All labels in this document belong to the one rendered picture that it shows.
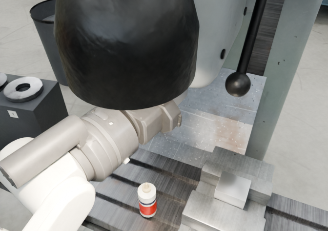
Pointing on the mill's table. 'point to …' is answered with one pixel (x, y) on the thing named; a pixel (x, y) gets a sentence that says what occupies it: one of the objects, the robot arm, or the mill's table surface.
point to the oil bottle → (147, 199)
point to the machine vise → (256, 174)
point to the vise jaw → (218, 215)
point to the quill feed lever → (248, 48)
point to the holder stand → (28, 107)
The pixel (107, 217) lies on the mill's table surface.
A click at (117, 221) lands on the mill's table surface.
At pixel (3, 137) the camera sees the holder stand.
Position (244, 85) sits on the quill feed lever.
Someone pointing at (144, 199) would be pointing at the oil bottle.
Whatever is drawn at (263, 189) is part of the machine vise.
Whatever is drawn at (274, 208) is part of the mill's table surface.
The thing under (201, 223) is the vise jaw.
